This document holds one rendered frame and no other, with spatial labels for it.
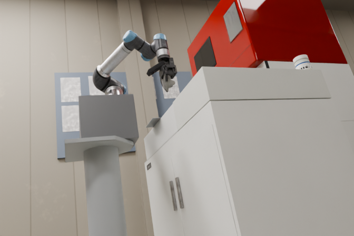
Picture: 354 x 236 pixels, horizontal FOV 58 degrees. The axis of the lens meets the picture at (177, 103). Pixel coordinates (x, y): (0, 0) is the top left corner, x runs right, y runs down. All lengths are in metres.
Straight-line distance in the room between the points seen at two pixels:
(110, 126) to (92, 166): 0.20
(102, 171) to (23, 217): 2.02
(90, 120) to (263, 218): 0.84
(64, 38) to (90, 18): 0.45
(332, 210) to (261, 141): 0.37
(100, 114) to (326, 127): 1.00
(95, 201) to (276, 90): 0.90
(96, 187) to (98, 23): 3.06
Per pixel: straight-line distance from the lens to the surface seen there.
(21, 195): 3.45
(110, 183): 1.46
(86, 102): 1.54
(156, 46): 1.86
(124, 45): 1.92
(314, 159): 1.39
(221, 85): 1.26
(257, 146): 1.24
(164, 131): 1.67
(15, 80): 3.84
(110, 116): 1.52
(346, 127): 2.14
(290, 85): 1.47
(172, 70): 1.80
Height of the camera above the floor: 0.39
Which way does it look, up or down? 22 degrees up
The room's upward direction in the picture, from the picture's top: 11 degrees counter-clockwise
